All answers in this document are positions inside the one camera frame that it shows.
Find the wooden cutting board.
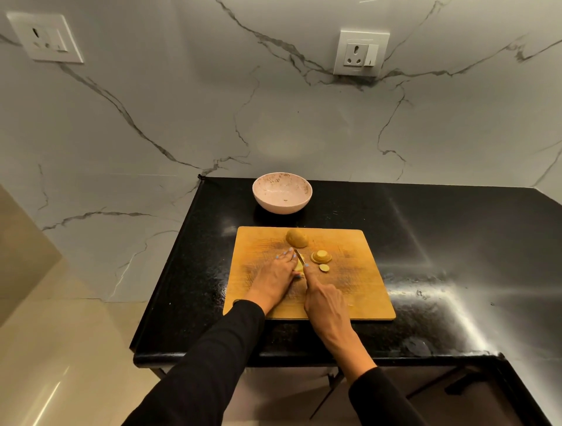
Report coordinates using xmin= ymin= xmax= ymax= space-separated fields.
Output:
xmin=222 ymin=226 xmax=397 ymax=321

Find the person's right hand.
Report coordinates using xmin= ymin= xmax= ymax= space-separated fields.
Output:
xmin=303 ymin=263 xmax=354 ymax=347

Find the white wall socket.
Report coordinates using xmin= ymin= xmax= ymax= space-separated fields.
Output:
xmin=333 ymin=29 xmax=390 ymax=78
xmin=6 ymin=11 xmax=85 ymax=64

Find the person's left hand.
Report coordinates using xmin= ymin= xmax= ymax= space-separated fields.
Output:
xmin=245 ymin=248 xmax=304 ymax=315

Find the person's right forearm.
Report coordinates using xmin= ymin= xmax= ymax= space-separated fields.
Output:
xmin=317 ymin=330 xmax=427 ymax=426

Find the white speckled bowl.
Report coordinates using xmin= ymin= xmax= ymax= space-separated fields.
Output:
xmin=252 ymin=172 xmax=313 ymax=215

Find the person's left forearm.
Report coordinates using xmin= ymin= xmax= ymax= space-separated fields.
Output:
xmin=124 ymin=300 xmax=267 ymax=426

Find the brown potato half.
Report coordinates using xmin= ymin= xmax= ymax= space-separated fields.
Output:
xmin=286 ymin=228 xmax=310 ymax=248

